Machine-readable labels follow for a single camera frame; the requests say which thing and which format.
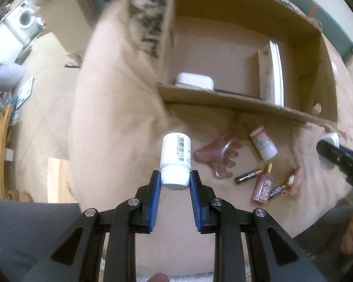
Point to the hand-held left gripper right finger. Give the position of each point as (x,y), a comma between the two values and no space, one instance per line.
(196,199)

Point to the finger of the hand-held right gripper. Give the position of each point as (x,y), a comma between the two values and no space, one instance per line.
(350,167)

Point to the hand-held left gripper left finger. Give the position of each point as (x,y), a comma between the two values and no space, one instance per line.
(155,199)

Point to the white round jar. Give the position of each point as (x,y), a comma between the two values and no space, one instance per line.
(331,137)

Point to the pink massager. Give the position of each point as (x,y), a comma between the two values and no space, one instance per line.
(214,152)

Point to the white pill bottle barcode label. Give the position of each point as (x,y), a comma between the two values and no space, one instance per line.
(175,152)

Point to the pink hair clip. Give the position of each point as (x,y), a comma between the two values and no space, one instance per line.
(297,179)

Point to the pink perfume bottle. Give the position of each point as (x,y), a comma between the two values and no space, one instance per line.
(261,185)

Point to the small dark vial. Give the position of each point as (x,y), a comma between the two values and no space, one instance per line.
(276,192)

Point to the white bottle red label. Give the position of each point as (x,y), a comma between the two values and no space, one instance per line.
(263,144)

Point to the white earbuds case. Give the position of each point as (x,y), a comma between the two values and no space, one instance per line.
(194,80)

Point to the white box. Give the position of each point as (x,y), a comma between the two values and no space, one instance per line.
(269,73)

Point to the cardboard box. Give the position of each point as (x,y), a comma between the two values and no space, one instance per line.
(223,58)

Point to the person's left hand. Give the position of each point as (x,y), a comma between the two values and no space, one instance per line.
(159,277)

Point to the person's right leg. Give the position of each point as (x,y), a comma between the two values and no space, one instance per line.
(326,220)

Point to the yellow wooden chair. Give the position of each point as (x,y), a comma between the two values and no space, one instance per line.
(0,152)

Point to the bathroom scale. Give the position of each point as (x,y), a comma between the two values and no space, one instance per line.
(26,92)

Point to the patterned fluffy blanket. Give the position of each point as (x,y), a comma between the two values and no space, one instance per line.
(148,20)

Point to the grey bin bag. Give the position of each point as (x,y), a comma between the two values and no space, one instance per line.
(6,75)

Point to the white kitchen base cabinet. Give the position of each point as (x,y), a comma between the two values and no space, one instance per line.
(0,41)

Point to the white washing machine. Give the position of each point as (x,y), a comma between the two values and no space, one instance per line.
(25,19)

